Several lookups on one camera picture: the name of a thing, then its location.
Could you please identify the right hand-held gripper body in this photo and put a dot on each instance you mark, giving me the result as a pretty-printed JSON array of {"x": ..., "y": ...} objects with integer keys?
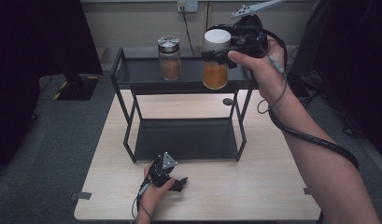
[{"x": 247, "y": 34}]

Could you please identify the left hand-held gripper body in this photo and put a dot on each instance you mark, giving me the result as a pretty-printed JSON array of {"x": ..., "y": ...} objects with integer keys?
[{"x": 162, "y": 174}]

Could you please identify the white lid glass spice jar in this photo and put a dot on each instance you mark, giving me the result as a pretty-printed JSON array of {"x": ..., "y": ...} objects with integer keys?
[{"x": 215, "y": 73}]

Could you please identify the black metal two-tier rack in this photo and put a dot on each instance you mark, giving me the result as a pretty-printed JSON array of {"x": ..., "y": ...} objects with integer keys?
[{"x": 185, "y": 140}]

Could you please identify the silver lid glass spice jar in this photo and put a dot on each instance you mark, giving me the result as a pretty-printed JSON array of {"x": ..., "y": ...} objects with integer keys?
[{"x": 169, "y": 57}]

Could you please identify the person's left hand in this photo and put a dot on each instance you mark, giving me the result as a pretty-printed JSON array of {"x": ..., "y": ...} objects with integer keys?
[{"x": 154, "y": 196}]

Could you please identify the person's right hand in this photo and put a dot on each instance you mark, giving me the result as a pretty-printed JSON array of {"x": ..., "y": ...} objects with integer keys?
[{"x": 263, "y": 74}]

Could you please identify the black stand base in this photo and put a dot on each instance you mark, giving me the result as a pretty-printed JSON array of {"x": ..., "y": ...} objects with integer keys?
[
  {"x": 299, "y": 87},
  {"x": 79, "y": 88}
]

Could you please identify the grey tape piece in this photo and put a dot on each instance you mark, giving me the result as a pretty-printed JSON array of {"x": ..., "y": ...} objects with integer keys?
[
  {"x": 307, "y": 191},
  {"x": 81, "y": 195}
]

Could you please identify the dark curtain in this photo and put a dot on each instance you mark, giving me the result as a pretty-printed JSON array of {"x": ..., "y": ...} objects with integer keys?
[
  {"x": 30, "y": 62},
  {"x": 360, "y": 62}
]

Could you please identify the white wall outlet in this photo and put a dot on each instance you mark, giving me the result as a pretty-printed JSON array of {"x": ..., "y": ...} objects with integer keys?
[{"x": 187, "y": 5}]

